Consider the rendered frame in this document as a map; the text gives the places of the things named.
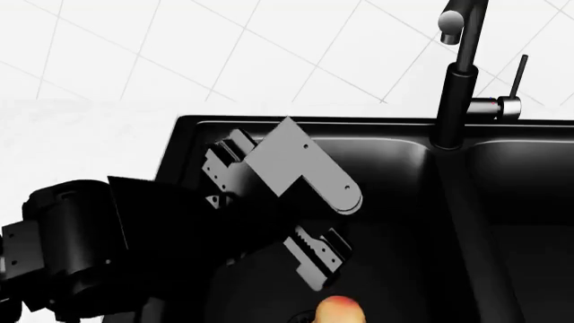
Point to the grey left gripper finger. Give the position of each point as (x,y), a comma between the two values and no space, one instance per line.
(320,262)
(224,161)

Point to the peach coloured frozen fruit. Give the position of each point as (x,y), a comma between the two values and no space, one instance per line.
(339,311)

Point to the black double basin sink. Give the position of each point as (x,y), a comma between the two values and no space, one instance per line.
(403,208)

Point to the black kitchen faucet spout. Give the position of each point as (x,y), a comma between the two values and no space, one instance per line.
(455,101)

